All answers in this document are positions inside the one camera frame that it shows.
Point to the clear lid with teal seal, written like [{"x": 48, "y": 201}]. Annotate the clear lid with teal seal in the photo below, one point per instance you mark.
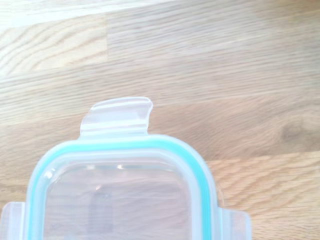
[{"x": 120, "y": 155}]

